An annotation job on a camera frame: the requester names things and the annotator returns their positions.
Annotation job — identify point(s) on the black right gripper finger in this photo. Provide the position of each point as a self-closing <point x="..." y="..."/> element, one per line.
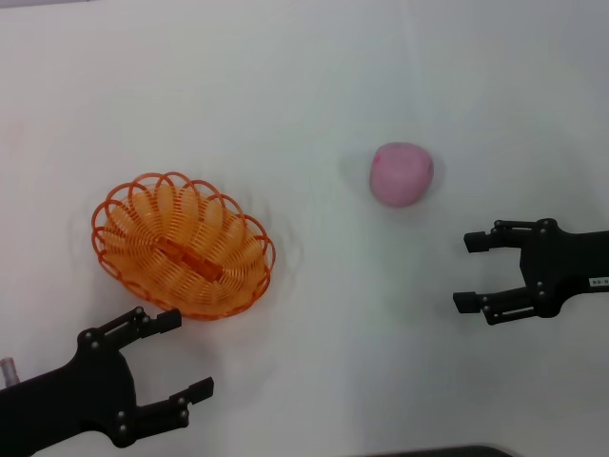
<point x="509" y="304"/>
<point x="514" y="234"/>

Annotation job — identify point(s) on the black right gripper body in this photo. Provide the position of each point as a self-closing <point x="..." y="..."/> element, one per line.
<point x="571" y="266"/>

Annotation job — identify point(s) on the pink peach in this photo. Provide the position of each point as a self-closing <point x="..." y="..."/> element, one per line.
<point x="402" y="176"/>

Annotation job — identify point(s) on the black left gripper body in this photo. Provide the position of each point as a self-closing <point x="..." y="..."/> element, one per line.
<point x="85" y="385"/>

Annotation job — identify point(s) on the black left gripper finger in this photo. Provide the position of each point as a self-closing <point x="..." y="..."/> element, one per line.
<point x="143" y="323"/>
<point x="166" y="414"/>

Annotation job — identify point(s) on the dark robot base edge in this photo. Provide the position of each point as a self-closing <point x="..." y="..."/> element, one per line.
<point x="438" y="452"/>

